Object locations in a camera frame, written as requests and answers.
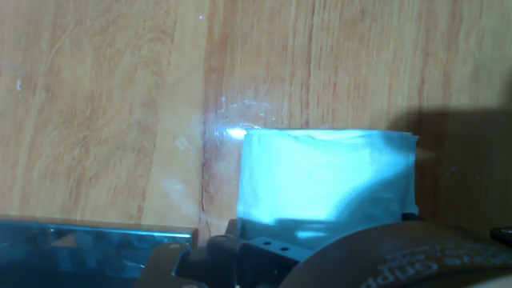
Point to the shiny metal toilet paper holder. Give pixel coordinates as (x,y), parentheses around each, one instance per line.
(80,256)

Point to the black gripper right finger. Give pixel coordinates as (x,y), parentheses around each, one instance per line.
(502,236)

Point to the white toilet paper roll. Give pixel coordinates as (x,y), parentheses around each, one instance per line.
(320,176)

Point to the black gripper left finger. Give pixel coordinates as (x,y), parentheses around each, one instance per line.
(240,262)

